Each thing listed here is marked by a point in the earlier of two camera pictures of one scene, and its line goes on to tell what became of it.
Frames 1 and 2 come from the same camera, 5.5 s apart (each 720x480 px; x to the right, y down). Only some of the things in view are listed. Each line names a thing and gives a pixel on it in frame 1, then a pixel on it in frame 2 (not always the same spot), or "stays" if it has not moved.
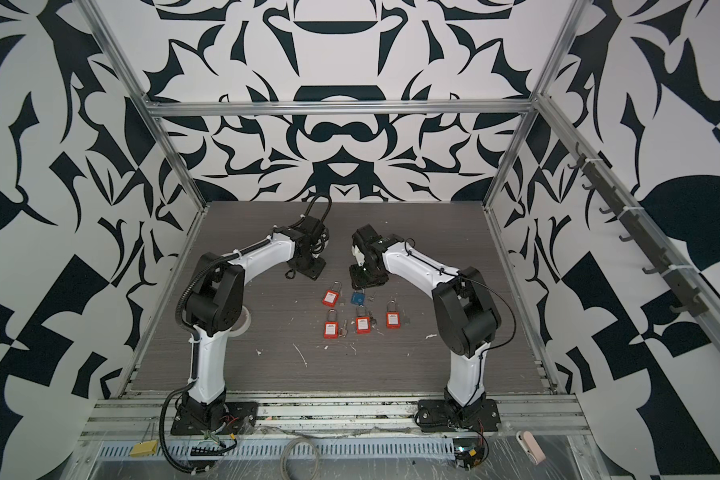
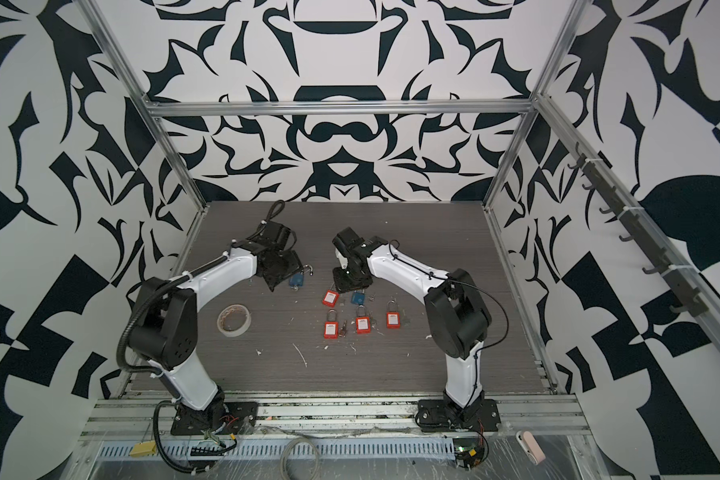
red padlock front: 331,327 stays
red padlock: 363,322 stays
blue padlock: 358,297 stays
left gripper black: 315,273 -> 295,266
